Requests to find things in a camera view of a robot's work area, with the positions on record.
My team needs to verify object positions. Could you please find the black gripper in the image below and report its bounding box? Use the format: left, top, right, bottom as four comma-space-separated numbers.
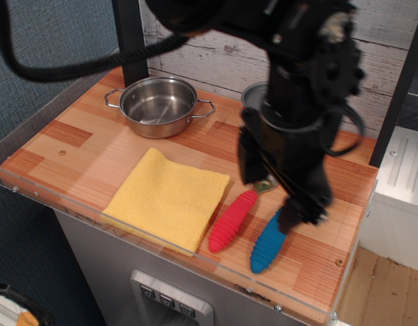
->
237, 105, 341, 234

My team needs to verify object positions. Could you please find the small stainless steel pot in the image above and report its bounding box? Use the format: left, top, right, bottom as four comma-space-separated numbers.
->
104, 76, 216, 139

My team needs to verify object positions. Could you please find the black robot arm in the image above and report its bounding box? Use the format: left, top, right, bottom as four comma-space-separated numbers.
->
147, 1, 364, 234

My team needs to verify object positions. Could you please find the yellow dish towel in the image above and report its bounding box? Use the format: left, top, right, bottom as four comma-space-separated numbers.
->
100, 148, 230, 257

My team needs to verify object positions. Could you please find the toy food can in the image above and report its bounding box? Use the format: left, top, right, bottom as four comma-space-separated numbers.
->
241, 81, 269, 111

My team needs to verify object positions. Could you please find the silver button control panel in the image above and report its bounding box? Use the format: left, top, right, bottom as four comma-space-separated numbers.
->
130, 269, 214, 325

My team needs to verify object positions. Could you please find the orange object bottom left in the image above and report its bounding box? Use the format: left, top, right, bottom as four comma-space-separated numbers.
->
16, 311, 47, 326

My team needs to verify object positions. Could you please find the blue handled fork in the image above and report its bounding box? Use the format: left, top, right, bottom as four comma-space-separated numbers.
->
250, 209, 286, 274

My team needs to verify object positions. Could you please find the red handled spoon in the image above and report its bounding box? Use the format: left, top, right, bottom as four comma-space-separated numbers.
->
208, 175, 278, 253

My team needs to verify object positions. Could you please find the black vertical post right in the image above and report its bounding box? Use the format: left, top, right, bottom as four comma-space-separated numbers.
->
369, 24, 418, 168

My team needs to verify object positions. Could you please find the black vertical post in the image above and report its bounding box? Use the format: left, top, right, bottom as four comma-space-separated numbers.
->
369, 24, 418, 168
111, 0, 149, 86

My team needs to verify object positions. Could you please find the black vertical post left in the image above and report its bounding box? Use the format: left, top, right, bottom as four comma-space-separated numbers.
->
111, 0, 149, 86

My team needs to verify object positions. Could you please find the black braided cable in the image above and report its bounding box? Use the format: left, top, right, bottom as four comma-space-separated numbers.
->
0, 0, 189, 82

